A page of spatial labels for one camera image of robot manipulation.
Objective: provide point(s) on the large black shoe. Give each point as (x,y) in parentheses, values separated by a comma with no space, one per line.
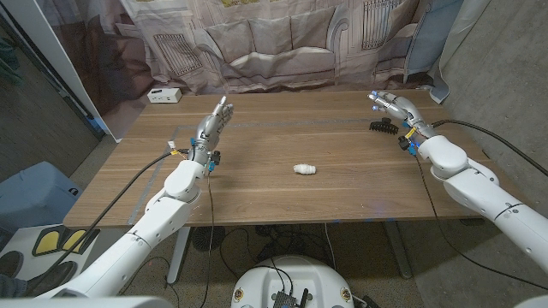
(49,278)

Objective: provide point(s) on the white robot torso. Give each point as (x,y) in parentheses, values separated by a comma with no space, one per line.
(85,303)

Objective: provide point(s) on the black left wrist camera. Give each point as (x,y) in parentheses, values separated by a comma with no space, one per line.
(214,158)

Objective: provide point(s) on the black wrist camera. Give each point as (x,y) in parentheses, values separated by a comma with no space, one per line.
(406,143)
(214,158)

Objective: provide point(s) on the black claw hair clip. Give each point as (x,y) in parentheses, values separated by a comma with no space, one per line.
(383,127)

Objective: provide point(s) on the white partition panel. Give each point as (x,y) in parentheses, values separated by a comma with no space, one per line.
(51,47)

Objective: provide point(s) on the white floor platform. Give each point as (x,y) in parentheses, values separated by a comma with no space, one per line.
(21,261)

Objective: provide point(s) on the yellow black foot pedal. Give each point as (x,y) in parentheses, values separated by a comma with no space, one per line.
(75,240)
(47,242)

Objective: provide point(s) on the white power strip box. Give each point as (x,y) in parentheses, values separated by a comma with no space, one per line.
(164,95)

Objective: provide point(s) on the black round floor object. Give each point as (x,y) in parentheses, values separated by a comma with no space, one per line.
(203,238)

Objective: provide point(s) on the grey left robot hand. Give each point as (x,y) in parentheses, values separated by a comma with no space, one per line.
(207,132)

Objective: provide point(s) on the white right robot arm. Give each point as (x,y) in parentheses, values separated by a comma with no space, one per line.
(471,188)

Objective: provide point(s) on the blue jeans leg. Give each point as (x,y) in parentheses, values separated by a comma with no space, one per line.
(13,287)

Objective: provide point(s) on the teal green cloth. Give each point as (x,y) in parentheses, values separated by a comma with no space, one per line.
(8,60)

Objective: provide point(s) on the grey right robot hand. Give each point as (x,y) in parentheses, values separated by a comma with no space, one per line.
(406,113)

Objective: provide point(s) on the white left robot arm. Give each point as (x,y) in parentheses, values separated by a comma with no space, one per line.
(162,214)

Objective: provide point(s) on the white table leg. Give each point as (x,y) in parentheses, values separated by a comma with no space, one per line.
(177,256)

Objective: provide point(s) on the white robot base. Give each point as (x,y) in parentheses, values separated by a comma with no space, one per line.
(295,274)

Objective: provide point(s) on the blue-grey plastic bin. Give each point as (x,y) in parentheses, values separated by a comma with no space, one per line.
(34,197)

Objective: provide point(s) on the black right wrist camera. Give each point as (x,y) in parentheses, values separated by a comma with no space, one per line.
(406,143)

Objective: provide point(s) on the white bandage roll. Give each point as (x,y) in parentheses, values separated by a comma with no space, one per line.
(305,169)

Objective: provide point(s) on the grey table leg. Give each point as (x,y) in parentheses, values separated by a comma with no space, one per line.
(398,252)

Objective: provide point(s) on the printed room backdrop cloth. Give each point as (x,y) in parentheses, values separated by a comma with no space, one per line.
(274,43)

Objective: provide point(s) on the small black shoe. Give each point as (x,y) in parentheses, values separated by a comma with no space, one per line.
(6,263)

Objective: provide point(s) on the black electronics module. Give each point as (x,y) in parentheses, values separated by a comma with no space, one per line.
(284,299)

